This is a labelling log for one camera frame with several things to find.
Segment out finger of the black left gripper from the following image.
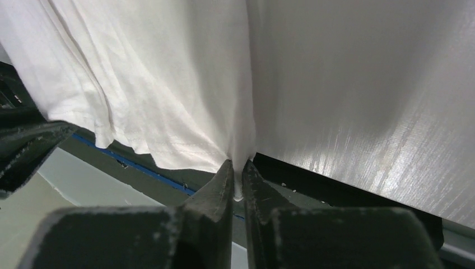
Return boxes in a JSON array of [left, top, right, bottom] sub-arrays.
[[1, 108, 76, 199]]

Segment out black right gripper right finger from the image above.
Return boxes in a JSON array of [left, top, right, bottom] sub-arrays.
[[242, 161, 442, 268]]

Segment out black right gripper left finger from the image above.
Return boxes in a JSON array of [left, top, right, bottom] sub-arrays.
[[18, 160, 234, 268]]

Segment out white t shirt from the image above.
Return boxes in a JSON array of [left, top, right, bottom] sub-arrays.
[[0, 0, 258, 201]]

